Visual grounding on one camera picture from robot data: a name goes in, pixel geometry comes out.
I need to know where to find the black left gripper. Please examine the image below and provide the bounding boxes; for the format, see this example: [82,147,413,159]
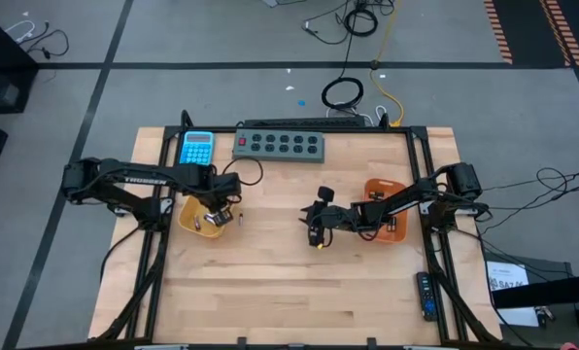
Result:
[191,164,243,228]

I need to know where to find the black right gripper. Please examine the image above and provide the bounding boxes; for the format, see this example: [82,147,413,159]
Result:
[298,185,366,233]

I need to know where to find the yellow plastic bin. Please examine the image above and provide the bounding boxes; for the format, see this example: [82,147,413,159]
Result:
[177,193,227,239]

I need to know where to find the orange plastic bin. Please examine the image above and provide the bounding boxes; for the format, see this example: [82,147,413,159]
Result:
[361,177,409,243]

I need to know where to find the blue calculator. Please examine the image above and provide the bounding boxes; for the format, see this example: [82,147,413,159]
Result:
[179,130,216,166]

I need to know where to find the grey power strip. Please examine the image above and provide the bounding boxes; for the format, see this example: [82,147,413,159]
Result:
[231,128,325,164]

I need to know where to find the black remote control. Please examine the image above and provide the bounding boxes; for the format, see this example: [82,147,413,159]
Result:
[416,271,439,323]

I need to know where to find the white paper sheet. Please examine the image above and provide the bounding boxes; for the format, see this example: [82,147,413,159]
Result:
[486,261,539,328]

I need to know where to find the black side table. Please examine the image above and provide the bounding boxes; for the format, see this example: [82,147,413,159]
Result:
[483,252,579,350]

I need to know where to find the bunch of keys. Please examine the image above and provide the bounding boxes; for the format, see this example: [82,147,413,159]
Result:
[535,304,558,329]

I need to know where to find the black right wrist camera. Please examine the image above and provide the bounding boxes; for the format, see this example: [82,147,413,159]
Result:
[307,225,330,250]

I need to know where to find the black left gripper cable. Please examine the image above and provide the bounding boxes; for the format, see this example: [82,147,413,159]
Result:
[220,156,264,188]

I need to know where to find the black aluminium table frame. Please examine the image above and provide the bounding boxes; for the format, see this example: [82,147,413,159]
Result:
[92,109,503,349]

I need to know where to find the white floor cable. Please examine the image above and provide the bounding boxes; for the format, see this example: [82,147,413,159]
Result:
[325,100,389,126]

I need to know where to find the coiled black floor cable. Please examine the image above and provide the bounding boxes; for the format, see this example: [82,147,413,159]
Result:
[342,8,380,38]
[321,76,365,111]

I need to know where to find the yellow floor cable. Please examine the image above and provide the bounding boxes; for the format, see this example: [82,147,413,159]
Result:
[368,0,406,128]

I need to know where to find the black cable with adaptor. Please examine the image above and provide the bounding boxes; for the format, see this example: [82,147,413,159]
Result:
[16,28,71,61]

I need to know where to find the tangled black cables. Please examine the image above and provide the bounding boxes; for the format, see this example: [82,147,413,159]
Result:
[476,166,579,237]

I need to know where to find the thin white cable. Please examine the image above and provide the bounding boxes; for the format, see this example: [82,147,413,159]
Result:
[3,18,38,45]

